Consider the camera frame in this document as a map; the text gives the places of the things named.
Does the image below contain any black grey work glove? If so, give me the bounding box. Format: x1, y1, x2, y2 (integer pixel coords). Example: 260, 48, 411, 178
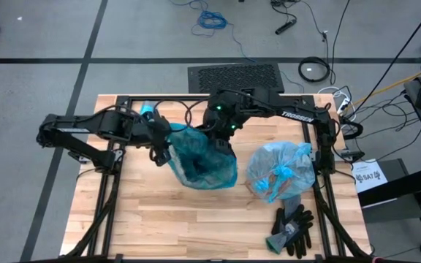
265, 207, 314, 256
279, 194, 312, 259

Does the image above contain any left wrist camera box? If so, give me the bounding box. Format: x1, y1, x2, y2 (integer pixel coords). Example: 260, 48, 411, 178
150, 148, 172, 167

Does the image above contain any yellow floor cable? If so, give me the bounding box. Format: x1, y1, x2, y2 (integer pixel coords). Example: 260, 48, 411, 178
349, 60, 421, 107

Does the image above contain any white printed label sheet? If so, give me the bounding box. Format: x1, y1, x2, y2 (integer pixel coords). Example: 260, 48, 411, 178
351, 159, 389, 194

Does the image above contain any black power strip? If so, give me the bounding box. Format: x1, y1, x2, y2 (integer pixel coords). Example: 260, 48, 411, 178
274, 18, 297, 36

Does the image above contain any black floor cable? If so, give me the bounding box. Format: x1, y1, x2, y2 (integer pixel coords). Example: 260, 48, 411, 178
270, 0, 351, 85

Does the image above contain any white power strip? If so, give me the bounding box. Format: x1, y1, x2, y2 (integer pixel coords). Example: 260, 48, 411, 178
336, 96, 351, 115

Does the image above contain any black cable bundle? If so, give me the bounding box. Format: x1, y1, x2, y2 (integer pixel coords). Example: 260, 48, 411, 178
338, 85, 421, 165

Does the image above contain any teal plastic trash bag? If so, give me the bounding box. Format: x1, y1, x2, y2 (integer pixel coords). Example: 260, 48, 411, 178
166, 123, 239, 191

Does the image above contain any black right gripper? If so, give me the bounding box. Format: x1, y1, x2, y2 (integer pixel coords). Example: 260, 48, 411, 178
202, 91, 250, 159

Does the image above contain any blue trash bag roll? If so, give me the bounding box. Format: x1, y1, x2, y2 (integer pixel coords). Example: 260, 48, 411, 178
140, 101, 157, 123

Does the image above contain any blue coiled cable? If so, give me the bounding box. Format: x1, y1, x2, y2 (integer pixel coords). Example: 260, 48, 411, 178
169, 0, 257, 63

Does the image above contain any black coiled cable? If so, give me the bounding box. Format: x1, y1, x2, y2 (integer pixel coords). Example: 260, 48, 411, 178
297, 56, 331, 83

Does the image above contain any black perforated floor mat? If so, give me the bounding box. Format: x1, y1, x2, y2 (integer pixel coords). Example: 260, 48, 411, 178
187, 61, 285, 94

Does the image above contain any thin black pole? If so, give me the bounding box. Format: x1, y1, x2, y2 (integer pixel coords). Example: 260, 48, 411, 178
345, 0, 421, 118

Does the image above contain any black equipment cart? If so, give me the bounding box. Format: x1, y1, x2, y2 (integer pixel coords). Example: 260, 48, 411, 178
356, 78, 421, 253

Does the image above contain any trash bin with blue liner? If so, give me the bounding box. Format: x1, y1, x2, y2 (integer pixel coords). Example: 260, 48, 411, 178
245, 141, 316, 205

